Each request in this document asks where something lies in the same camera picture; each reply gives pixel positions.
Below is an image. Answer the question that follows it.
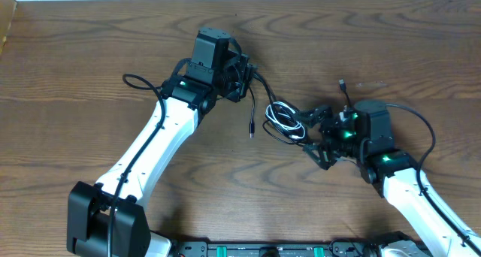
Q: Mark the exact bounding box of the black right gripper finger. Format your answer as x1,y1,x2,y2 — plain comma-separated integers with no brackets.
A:
303,144,327,170
298,105,332,128

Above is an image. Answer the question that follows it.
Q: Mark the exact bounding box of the black usb cable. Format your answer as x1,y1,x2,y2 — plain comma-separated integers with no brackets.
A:
248,71,356,145

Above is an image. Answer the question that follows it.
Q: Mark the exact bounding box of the white usb cable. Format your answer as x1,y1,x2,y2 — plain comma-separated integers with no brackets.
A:
265,101,307,141

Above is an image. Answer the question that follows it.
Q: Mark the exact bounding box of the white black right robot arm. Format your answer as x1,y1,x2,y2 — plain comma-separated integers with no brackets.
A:
294,100,480,256

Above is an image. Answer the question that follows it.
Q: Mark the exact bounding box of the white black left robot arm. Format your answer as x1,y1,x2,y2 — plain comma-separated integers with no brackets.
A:
66,27,255,256

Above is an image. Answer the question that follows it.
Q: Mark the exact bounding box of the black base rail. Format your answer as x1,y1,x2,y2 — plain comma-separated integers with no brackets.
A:
165,232,429,257

